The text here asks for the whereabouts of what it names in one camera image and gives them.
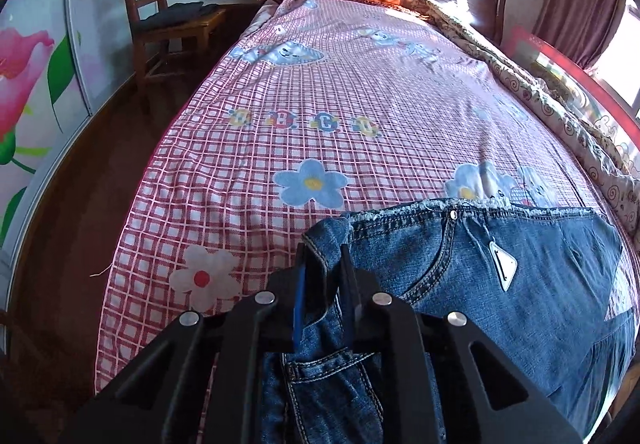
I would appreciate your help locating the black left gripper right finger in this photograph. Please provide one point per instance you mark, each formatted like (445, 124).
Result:
(443, 379)

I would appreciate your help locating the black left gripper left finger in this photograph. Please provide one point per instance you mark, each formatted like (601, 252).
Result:
(200, 379)

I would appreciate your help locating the blue denim jeans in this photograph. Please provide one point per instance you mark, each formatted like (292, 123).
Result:
(548, 286)

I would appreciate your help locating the dark clothing on chair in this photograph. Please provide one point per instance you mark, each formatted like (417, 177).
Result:
(174, 15)

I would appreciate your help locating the floral swirl quilt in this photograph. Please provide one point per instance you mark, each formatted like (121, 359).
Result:
(594, 152)

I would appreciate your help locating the pink checkered bed sheet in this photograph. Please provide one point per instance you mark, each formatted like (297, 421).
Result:
(322, 108)

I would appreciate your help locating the wooden chair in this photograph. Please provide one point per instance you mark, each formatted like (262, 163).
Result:
(162, 32)

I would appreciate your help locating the floral wardrobe sliding doors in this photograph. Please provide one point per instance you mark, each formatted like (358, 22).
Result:
(61, 60)

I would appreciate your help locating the mauve window curtain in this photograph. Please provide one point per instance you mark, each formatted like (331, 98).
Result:
(580, 29)

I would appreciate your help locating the red bed guard rail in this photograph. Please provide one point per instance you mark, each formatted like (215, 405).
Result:
(519, 35)

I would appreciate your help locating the window with dark frame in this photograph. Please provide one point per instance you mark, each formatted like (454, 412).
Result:
(618, 67)

